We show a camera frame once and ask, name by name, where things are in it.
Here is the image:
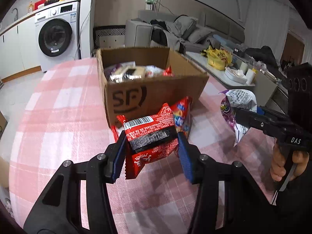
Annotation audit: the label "grey sofa cushion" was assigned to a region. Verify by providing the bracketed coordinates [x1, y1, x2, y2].
[174, 15, 198, 40]

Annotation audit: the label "red snack packet black label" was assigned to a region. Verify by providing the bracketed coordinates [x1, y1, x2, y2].
[112, 103, 178, 180]

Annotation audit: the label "purple candy bag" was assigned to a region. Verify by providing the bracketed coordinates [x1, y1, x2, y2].
[220, 89, 257, 146]

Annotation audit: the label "yellow plastic bag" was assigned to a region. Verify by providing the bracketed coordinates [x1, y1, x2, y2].
[200, 45, 232, 71]

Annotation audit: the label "red box on counter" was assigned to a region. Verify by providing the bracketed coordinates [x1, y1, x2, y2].
[33, 0, 49, 11]

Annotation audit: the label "white tray on table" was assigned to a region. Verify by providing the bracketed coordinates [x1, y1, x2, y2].
[225, 67, 247, 85]

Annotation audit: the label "pink plaid tablecloth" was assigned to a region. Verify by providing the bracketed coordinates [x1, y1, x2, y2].
[9, 59, 273, 233]

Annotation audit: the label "clear cracker pack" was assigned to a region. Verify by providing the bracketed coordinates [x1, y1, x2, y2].
[109, 65, 146, 83]

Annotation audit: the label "white noodle snack bag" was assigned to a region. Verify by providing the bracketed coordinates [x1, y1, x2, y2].
[145, 66, 164, 78]

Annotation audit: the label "dark clothes on sofa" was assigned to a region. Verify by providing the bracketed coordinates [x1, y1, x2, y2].
[150, 19, 186, 54]

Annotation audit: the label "red corn chip bag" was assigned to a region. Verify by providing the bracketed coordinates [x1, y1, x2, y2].
[170, 96, 192, 138]

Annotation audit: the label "grey sofa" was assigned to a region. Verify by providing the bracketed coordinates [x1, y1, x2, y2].
[125, 10, 245, 53]

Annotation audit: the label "white kitchen cabinet counter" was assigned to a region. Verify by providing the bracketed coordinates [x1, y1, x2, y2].
[1, 0, 80, 81]

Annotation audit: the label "white washing machine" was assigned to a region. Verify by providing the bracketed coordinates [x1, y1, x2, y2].
[35, 1, 81, 72]

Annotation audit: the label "white wall power strip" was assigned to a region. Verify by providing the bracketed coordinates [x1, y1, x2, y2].
[145, 0, 158, 11]

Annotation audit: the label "yellow oil bottle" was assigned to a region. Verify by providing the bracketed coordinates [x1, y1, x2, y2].
[27, 2, 34, 14]

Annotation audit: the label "black kitchen faucet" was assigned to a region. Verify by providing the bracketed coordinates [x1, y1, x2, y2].
[12, 8, 19, 22]

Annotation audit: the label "small red snack packet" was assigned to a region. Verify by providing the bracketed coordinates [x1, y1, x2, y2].
[163, 66, 174, 77]

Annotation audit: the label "cardboard box on floor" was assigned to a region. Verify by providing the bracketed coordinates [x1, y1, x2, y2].
[0, 112, 7, 138]

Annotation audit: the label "right hand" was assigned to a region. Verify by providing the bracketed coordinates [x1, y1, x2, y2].
[270, 144, 310, 183]

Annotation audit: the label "patterned floor panel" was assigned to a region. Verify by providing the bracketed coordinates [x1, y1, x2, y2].
[93, 25, 125, 49]

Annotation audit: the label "white coffee table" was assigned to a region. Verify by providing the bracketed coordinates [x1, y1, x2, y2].
[185, 52, 255, 90]

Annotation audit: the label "brown cardboard SF box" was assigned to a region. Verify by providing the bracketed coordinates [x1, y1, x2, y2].
[96, 47, 209, 127]

